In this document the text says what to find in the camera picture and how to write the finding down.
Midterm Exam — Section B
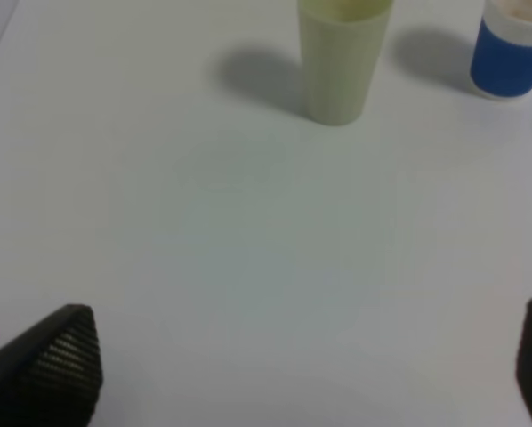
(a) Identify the pale green plastic cup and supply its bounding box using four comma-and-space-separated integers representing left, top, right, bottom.
297, 0, 393, 126

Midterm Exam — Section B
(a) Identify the blue and white cup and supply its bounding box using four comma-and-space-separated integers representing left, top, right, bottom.
470, 0, 532, 100

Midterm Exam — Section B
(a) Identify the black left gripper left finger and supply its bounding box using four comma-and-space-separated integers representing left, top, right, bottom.
0, 304, 103, 426

